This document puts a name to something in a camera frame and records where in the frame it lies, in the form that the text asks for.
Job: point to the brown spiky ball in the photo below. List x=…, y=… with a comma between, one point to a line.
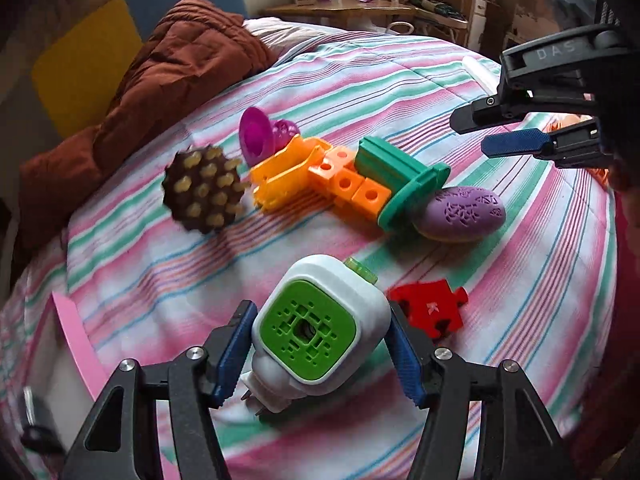
x=205, y=190

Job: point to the orange plastic rack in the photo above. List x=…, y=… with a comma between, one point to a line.
x=600, y=176

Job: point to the green spool toy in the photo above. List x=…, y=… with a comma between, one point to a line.
x=400, y=175

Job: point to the black cylinder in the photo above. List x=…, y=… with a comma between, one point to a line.
x=37, y=435

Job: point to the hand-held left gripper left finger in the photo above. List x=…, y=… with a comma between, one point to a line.
x=234, y=355

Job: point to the red puzzle piece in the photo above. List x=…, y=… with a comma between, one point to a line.
x=430, y=305

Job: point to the brown comforter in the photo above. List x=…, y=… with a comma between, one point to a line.
x=175, y=70

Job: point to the magenta plastic cup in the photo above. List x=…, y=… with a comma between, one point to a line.
x=252, y=135

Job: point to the white plastic tube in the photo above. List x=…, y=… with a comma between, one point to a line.
x=480, y=72

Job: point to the cardboard box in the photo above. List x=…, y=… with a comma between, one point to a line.
x=475, y=15

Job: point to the pale pillow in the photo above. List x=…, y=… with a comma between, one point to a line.
x=285, y=32

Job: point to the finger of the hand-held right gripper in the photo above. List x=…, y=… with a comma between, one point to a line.
x=500, y=110
x=515, y=142

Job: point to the white and green square toy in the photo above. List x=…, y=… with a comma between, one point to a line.
x=310, y=330

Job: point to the small purple round toy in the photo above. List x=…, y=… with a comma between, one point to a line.
x=285, y=132

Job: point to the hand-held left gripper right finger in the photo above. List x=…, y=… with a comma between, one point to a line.
x=407, y=360

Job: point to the wooden desk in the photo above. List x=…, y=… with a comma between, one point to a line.
x=340, y=9

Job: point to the purple patterned egg toy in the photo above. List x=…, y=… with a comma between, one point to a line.
x=460, y=212

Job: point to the orange plastic scoop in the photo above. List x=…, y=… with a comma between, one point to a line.
x=280, y=175

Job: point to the pink storage bin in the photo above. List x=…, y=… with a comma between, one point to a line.
x=70, y=320

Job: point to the yellow and blue headboard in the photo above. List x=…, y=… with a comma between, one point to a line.
x=85, y=60

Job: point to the orange linked cube blocks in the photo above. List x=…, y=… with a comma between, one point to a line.
x=370, y=197

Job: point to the striped bedsheet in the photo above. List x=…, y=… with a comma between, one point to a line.
x=150, y=280

